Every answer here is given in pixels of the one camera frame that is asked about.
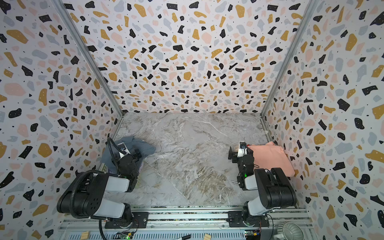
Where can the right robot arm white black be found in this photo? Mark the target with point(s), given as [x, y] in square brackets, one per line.
[265, 169]

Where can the black marker pen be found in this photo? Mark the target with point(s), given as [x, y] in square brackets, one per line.
[187, 237]

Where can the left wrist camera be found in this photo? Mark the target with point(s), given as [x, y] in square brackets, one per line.
[122, 149]

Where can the grey-blue t-shirt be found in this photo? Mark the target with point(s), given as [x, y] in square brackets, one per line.
[132, 143]

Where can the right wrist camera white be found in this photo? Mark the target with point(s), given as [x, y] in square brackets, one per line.
[242, 150]

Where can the left circuit board green LED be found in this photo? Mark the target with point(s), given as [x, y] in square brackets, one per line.
[126, 235]

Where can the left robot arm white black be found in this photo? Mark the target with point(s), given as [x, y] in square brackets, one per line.
[84, 198]

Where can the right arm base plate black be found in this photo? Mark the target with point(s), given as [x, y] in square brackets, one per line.
[238, 219]

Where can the folded pink t-shirt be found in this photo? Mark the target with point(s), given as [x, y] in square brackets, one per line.
[272, 156]

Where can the aluminium rail frame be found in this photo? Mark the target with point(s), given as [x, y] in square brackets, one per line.
[170, 223]

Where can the light green plastic basket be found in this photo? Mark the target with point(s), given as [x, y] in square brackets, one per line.
[105, 168]

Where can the left wooden block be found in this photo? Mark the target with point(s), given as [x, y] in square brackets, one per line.
[85, 235]

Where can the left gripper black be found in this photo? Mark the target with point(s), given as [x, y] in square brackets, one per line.
[132, 155]

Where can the white desk fan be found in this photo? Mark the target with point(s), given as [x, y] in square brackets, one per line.
[289, 231]

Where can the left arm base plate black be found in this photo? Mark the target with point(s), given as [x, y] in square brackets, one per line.
[135, 220]

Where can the right circuit board with wires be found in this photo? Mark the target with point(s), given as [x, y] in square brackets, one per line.
[253, 235]

